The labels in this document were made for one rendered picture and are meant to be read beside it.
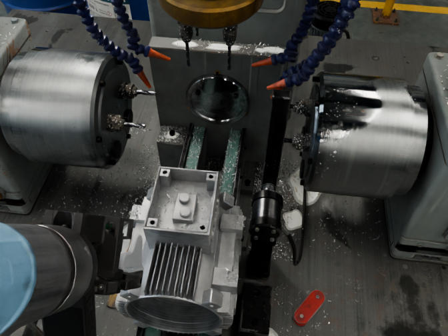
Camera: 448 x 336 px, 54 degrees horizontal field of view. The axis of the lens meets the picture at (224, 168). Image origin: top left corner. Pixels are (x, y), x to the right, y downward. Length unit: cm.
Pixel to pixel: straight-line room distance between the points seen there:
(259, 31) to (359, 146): 38
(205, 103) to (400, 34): 236
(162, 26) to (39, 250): 82
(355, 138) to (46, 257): 62
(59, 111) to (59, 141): 6
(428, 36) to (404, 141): 249
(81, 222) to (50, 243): 8
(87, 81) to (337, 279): 67
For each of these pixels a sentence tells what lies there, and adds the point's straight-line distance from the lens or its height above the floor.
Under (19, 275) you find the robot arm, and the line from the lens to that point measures 30.
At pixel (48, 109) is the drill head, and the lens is 90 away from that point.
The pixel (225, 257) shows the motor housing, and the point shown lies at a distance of 72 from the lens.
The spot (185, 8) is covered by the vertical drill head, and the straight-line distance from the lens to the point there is 73.
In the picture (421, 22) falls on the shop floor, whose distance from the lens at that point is 343.
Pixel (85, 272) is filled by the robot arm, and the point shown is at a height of 137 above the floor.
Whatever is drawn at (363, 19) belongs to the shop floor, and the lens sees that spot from 332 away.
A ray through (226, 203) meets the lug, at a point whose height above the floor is 109.
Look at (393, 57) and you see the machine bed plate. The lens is 161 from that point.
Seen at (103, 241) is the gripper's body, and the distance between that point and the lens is 47.
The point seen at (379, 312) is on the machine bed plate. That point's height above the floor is 80.
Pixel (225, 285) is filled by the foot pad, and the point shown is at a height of 107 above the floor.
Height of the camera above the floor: 171
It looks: 51 degrees down
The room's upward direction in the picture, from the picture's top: straight up
